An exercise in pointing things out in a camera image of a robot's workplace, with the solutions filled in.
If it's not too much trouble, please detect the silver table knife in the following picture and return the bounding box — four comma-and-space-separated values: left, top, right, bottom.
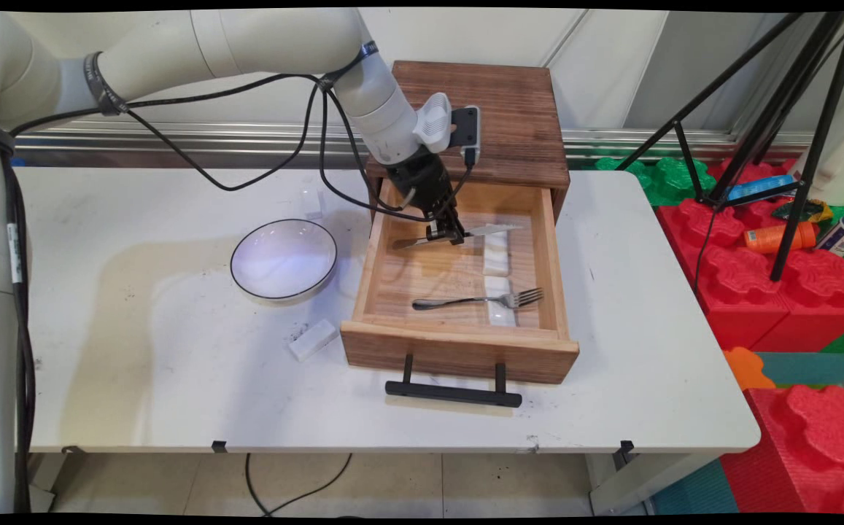
392, 223, 525, 252

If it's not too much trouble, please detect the dark wooden drawer cabinet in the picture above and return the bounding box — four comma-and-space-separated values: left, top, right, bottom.
366, 61, 573, 221

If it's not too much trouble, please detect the large red foam block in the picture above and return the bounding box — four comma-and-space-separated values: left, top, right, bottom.
656, 158, 844, 354

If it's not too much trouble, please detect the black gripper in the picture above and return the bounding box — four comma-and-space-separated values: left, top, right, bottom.
385, 149, 467, 246

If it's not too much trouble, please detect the green foam block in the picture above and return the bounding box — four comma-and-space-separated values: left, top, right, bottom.
595, 156, 719, 208

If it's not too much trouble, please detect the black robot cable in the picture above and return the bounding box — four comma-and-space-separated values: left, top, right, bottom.
0, 42, 478, 514

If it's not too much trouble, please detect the white plastic canister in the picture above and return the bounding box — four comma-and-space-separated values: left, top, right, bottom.
790, 84, 844, 208

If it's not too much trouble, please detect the black floor cable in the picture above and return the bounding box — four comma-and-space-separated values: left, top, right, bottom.
244, 453, 355, 518

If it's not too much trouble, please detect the green yellow toy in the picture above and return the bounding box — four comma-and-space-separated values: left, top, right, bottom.
771, 198, 835, 224

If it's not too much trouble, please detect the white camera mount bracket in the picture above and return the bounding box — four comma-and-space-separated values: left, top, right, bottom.
412, 92, 454, 155

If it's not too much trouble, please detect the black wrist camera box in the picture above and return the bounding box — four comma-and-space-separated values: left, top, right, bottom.
450, 105, 481, 168

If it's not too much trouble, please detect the aluminium wall rail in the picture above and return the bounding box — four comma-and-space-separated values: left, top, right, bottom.
12, 119, 818, 171

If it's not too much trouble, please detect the white table leg frame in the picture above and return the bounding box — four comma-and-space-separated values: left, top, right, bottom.
586, 452, 718, 516

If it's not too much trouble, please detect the orange foam piece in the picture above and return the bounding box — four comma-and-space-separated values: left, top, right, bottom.
722, 347, 777, 392

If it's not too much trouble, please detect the teal floor mat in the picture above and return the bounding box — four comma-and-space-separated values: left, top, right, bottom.
756, 351, 844, 388

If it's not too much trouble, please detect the light wooden drawer black handle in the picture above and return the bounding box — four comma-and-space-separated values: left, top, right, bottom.
340, 177, 581, 408

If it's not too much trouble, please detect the orange plastic bottle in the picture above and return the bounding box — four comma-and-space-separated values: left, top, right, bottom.
743, 222, 818, 255

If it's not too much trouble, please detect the black tripod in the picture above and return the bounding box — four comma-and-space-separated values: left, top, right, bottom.
615, 11, 844, 284

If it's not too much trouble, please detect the white bowl black rim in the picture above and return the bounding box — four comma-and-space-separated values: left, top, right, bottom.
230, 218, 339, 303

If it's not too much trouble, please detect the silver fork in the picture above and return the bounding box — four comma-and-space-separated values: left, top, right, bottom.
412, 287, 546, 312

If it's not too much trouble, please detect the blue flat package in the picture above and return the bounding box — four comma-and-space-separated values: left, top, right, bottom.
726, 174, 799, 203

